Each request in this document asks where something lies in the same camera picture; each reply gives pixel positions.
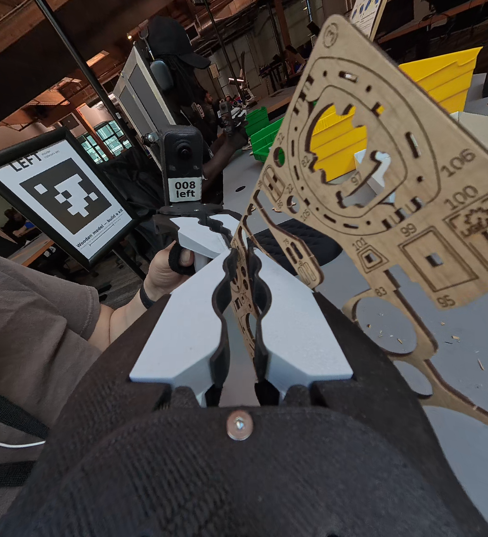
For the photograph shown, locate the black tripod pole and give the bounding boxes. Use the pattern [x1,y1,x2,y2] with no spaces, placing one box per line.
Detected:
[34,0,121,122]

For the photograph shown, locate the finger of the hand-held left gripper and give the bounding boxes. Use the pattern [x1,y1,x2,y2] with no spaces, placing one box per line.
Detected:
[170,216,233,258]
[202,210,243,249]

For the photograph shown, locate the person's left forearm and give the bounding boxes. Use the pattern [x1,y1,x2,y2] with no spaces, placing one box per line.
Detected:
[88,289,172,354]

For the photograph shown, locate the nested yellow plastic bins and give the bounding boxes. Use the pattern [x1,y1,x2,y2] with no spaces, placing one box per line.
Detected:
[309,47,484,185]

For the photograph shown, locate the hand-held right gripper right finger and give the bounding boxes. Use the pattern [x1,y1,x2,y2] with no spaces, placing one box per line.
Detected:
[248,247,354,407]

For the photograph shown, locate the black lanyard strap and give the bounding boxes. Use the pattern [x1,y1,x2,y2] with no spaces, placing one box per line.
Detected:
[0,385,50,491]

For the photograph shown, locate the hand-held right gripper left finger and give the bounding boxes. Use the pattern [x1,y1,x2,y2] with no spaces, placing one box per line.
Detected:
[129,248,235,407]

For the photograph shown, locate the laser-cut plywood parts sheet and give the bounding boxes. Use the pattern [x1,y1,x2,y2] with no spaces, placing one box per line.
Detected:
[229,15,488,438]

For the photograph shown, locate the person's left hand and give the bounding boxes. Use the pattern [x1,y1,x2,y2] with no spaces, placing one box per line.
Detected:
[145,242,198,302]

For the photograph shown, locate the white cardboard box tray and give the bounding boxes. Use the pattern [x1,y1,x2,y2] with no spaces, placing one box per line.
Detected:
[354,108,488,206]

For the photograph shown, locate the green plastic bin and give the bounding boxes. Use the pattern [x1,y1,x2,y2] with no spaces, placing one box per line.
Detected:
[244,106,268,137]
[250,117,286,162]

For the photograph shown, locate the instruction poster board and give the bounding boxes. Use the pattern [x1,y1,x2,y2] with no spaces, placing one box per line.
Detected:
[350,0,389,39]

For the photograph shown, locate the black padded wrist rest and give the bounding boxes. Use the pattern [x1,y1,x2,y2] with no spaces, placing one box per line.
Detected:
[247,218,343,278]

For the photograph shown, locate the grey partition panel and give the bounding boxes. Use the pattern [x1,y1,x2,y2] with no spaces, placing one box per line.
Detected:
[113,45,177,147]

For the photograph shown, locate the framed marker sign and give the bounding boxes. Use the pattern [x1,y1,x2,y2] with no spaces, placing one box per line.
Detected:
[0,127,139,269]

